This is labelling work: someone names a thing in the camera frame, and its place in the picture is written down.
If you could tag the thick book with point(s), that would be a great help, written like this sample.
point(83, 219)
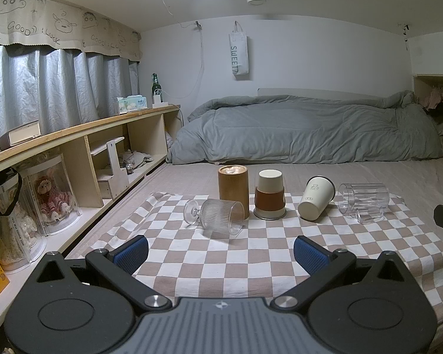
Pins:
point(23, 133)

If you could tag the ribbed clear stemmed glass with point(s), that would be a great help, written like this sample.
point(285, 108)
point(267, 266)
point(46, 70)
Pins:
point(213, 215)

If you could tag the doll in white dress case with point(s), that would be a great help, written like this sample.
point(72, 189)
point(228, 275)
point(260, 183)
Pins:
point(22, 239)

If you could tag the white charger block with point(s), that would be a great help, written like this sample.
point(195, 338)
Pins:
point(157, 101)

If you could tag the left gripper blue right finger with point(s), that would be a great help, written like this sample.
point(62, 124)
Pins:
point(311, 256)

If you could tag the small wooden stand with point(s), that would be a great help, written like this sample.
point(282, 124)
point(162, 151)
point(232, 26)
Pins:
point(112, 180)

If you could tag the wooden shelf unit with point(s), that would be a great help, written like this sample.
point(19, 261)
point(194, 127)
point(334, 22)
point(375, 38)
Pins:
point(143, 131)

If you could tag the grey curtain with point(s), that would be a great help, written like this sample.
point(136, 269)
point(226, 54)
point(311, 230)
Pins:
point(60, 88)

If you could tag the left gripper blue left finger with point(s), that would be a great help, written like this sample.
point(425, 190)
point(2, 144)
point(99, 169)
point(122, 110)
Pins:
point(130, 255)

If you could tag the white hanging tote bag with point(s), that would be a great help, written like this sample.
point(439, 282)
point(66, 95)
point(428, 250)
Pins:
point(239, 51)

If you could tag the white paper cup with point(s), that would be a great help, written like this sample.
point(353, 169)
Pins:
point(319, 192)

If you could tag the brown white checkered cloth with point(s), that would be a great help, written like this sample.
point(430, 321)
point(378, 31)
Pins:
point(259, 261)

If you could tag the green glass bottle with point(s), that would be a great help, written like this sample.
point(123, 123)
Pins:
point(156, 87)

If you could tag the white cup with brown sleeve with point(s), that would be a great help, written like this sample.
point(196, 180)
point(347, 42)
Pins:
point(269, 197)

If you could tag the doll in pink dress case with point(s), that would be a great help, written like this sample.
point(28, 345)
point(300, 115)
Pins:
point(49, 189)

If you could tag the grey plush toy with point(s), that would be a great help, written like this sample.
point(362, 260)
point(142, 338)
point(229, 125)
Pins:
point(131, 160)

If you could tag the clear ribbed glass mug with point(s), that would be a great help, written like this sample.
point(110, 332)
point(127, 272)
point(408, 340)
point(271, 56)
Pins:
point(366, 202)

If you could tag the grey duvet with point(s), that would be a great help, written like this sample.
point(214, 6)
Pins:
point(300, 130)

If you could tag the tall bamboo cylinder cup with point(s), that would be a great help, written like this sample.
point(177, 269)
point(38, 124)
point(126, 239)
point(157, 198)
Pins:
point(233, 185)

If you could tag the cartoon print valance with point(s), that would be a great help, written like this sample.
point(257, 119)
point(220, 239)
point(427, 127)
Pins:
point(66, 27)

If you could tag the tissue pack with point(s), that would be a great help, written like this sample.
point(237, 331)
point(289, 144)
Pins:
point(131, 103)

